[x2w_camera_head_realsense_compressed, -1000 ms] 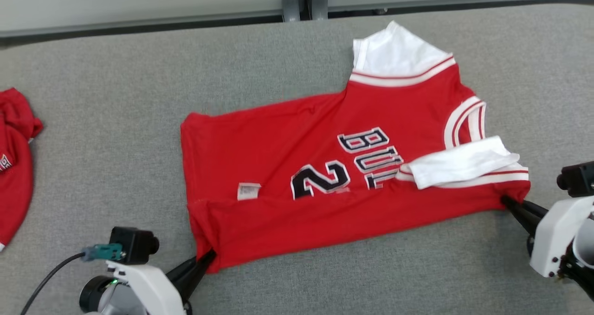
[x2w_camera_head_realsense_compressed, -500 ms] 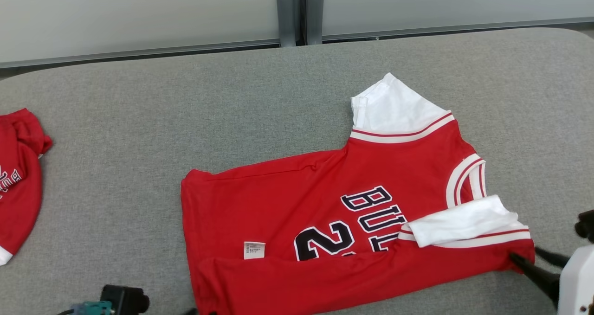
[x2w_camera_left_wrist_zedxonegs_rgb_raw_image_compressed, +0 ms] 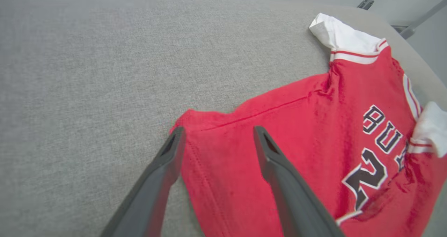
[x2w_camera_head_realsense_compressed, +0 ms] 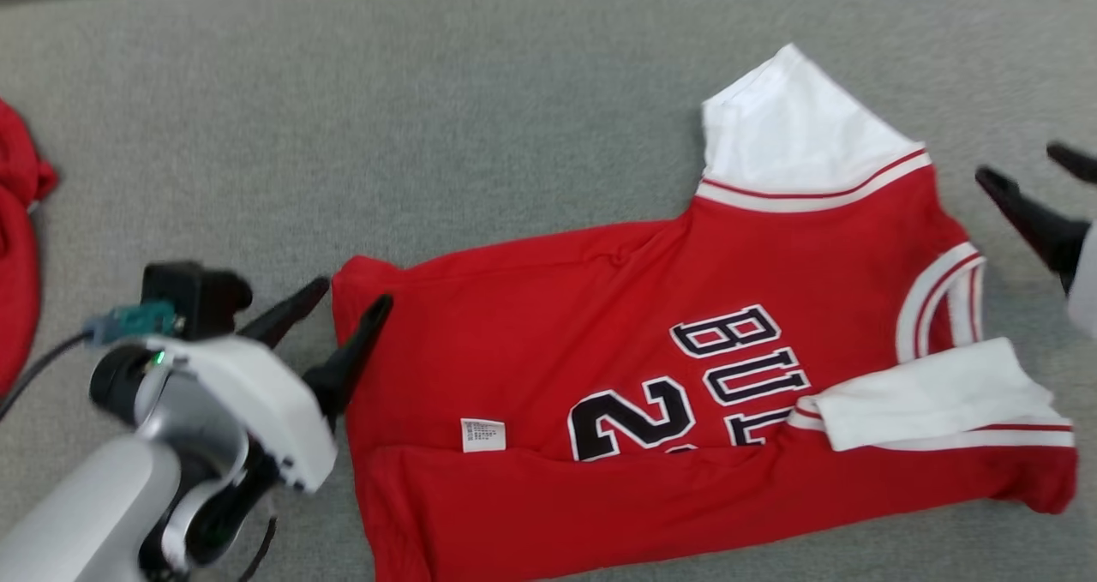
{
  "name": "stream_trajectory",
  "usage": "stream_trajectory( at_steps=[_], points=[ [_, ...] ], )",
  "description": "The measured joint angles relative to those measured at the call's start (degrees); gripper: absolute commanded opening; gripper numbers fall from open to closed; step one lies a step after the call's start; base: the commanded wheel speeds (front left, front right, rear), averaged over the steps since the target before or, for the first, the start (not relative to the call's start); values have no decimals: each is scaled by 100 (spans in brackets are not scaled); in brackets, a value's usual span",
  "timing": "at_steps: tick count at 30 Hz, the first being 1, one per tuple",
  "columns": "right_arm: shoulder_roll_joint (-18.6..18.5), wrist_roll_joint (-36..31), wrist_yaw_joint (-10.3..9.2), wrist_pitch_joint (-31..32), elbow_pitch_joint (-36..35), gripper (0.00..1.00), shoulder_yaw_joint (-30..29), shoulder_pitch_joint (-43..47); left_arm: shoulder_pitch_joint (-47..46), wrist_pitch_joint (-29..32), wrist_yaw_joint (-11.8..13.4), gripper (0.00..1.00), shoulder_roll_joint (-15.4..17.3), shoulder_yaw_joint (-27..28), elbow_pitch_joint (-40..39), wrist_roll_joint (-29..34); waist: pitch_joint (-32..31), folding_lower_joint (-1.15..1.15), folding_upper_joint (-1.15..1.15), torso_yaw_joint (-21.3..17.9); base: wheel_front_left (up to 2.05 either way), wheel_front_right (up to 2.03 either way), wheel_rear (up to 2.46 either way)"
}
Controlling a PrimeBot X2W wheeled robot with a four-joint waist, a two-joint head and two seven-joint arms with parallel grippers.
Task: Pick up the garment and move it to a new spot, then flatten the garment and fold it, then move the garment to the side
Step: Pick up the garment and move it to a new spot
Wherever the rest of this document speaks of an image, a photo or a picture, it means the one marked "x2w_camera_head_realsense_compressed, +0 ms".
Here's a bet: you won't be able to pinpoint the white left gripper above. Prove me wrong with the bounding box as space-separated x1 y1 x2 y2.
140 275 394 494

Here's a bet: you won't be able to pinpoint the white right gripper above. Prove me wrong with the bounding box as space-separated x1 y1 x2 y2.
974 141 1097 339

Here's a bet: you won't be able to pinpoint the red and white basketball jersey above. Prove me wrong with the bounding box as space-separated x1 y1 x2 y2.
332 44 1079 582

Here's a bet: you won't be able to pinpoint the red basketball shorts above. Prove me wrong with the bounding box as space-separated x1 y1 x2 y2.
0 98 60 399

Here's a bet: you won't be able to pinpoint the teal left camera connector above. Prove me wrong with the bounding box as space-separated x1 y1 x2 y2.
83 301 180 346

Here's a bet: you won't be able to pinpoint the thin braided black arm cable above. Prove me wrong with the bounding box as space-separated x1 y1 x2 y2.
236 517 278 582

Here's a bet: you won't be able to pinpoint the black left camera cable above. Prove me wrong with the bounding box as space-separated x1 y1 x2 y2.
0 328 95 421

